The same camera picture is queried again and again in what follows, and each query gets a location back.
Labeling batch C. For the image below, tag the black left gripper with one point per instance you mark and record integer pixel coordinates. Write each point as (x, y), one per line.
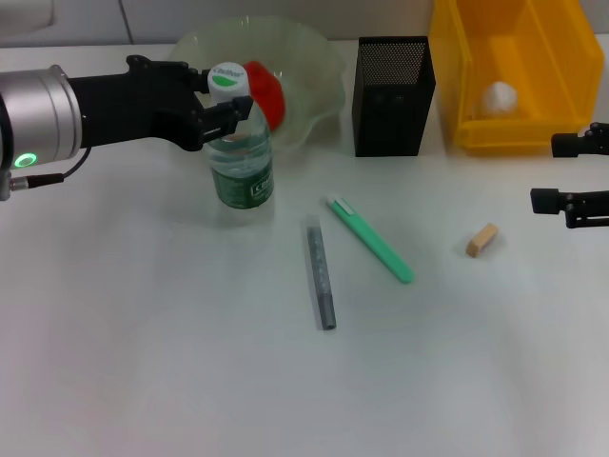
(138, 105)

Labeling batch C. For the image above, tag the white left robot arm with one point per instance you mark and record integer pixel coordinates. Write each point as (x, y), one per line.
(43, 114)

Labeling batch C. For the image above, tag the black mesh pen holder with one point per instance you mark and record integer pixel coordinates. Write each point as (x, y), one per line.
(390, 124)

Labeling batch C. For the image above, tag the grey pen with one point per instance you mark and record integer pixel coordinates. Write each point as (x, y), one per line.
(321, 276)

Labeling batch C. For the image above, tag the clear green-label water bottle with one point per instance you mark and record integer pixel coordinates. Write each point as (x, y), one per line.
(238, 185)

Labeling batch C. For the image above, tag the wavy glass fruit bowl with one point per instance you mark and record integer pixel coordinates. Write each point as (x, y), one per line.
(309, 71)

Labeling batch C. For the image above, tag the white paper ball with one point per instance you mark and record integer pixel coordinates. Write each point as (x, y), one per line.
(499, 97)

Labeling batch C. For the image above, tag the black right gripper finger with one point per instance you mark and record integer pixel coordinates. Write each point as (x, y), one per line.
(571, 145)
(544, 201)

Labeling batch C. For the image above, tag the yellow plastic bin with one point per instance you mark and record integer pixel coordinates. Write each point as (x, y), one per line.
(547, 57)

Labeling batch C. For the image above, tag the red-orange fruit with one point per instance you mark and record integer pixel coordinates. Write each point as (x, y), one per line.
(271, 95)

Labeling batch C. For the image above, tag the green pen with white clip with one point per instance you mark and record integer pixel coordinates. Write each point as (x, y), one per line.
(376, 247)

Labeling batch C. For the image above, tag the small wooden cork block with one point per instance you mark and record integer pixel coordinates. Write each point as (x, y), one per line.
(480, 240)

